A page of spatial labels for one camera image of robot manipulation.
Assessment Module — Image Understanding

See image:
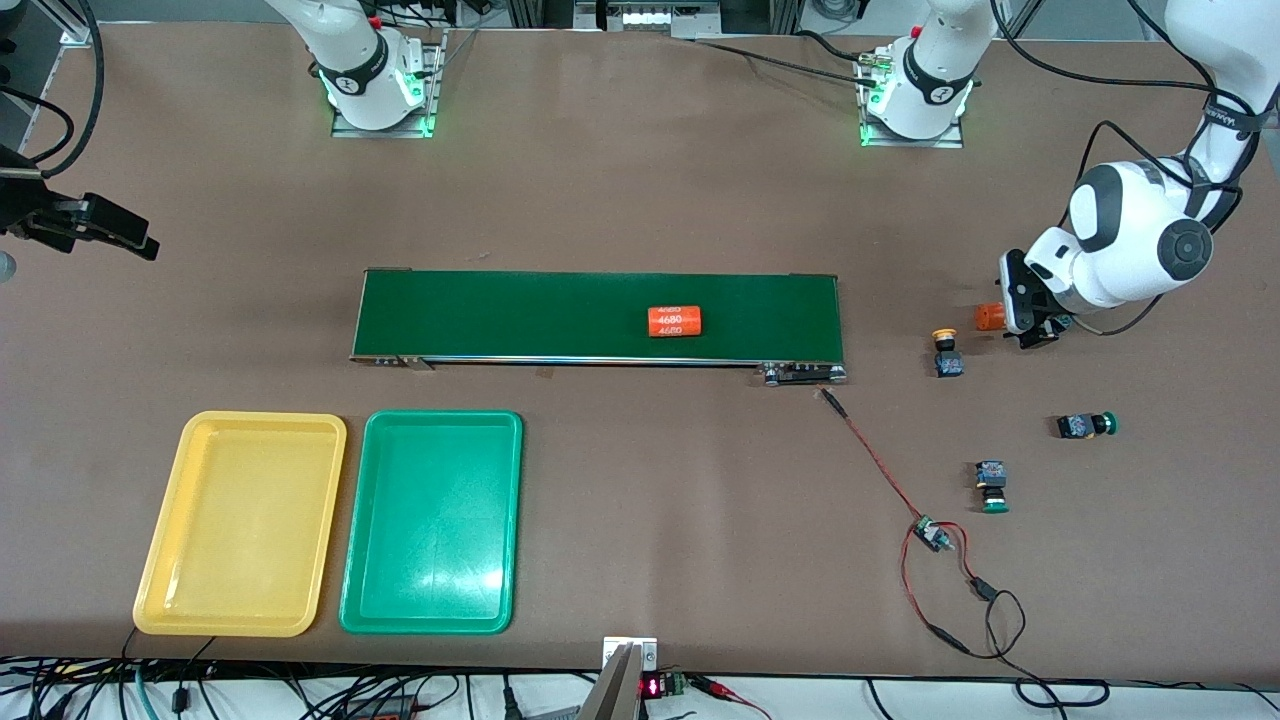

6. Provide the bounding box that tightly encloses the metal frame with lights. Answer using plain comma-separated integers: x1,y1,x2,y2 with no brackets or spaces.
572,0,723,41

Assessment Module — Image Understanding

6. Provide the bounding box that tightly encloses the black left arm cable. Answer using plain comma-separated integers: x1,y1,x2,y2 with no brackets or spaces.
990,0,1263,337

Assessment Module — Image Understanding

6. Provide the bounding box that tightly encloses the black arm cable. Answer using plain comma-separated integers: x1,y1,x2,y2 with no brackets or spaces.
30,0,109,179
990,0,1263,337

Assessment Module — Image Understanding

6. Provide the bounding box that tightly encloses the red black conveyor cable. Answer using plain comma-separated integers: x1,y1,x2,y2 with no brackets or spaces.
820,388,926,529

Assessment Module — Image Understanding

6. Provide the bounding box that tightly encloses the red black cable short lead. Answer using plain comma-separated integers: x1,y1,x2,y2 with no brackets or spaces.
940,522,1111,709

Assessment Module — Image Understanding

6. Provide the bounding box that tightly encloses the red black cable long loop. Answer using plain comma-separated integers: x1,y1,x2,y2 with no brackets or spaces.
900,525,1001,661

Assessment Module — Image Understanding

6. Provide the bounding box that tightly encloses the green cap push button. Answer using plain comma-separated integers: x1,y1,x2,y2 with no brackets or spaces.
1057,411,1119,441
975,460,1011,515

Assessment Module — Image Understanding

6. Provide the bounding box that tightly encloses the green plastic tray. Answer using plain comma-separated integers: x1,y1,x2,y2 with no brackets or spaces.
339,409,525,636

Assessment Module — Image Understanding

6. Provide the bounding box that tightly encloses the red clip lead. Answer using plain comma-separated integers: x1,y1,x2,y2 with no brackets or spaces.
690,676,773,720

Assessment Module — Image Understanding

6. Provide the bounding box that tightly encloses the yellow plastic tray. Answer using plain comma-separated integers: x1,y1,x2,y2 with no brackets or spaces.
133,410,348,638

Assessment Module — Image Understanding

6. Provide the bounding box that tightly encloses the aluminium extrusion post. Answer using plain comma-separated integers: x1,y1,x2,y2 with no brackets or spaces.
33,0,93,47

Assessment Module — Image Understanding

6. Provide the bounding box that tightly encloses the aluminium arm base plate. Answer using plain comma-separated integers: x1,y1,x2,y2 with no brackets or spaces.
331,28,447,140
856,45,967,150

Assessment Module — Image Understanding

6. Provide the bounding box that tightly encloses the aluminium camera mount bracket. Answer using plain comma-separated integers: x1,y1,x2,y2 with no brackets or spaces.
578,636,661,720

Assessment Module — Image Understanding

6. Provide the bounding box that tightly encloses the black cable on table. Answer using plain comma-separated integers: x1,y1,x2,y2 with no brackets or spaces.
695,30,881,91

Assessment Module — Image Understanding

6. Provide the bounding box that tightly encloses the green belt conveyor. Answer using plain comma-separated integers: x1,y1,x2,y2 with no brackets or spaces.
350,267,849,387

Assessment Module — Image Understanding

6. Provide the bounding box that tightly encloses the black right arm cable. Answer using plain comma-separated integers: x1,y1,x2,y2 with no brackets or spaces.
30,0,109,179

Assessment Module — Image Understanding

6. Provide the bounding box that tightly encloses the thin black cable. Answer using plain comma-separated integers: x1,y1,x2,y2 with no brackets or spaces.
0,85,79,169

